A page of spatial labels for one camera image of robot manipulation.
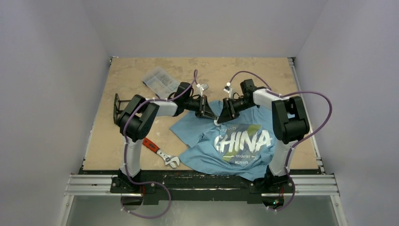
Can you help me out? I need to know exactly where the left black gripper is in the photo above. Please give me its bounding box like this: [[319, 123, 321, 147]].
[[183, 95, 216, 120]]

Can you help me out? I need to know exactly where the light blue printed t-shirt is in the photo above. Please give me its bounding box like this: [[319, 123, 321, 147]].
[[170, 106, 278, 181]]

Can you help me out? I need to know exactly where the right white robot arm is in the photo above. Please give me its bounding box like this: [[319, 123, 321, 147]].
[[217, 79, 310, 192]]

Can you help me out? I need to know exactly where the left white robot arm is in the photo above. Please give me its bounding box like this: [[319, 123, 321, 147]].
[[116, 82, 217, 193]]

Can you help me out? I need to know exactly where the clear plastic parts box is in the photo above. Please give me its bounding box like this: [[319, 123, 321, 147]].
[[142, 66, 180, 99]]

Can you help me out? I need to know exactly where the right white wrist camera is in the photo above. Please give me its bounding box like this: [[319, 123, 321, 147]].
[[223, 82, 234, 99]]

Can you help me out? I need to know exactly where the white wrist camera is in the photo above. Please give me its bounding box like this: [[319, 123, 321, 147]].
[[223, 82, 234, 99], [196, 83, 209, 96]]

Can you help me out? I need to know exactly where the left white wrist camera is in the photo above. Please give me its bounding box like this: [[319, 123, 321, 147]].
[[196, 83, 209, 96]]

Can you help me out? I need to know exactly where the red handled adjustable wrench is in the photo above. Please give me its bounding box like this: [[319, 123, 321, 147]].
[[143, 137, 180, 169]]

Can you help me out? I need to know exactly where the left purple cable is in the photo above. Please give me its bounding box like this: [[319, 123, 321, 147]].
[[120, 69, 199, 219]]

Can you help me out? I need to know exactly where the purple cable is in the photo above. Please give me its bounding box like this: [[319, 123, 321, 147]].
[[229, 71, 333, 212], [120, 69, 199, 219]]

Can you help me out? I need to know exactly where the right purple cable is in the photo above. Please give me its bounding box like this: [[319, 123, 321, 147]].
[[229, 71, 333, 212]]

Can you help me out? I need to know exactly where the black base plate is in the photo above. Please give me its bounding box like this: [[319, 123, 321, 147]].
[[78, 169, 321, 208]]

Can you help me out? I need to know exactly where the black frame stand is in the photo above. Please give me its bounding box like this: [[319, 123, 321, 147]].
[[113, 93, 130, 125]]

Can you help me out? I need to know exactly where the aluminium rail frame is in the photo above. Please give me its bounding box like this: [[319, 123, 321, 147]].
[[64, 57, 341, 216]]

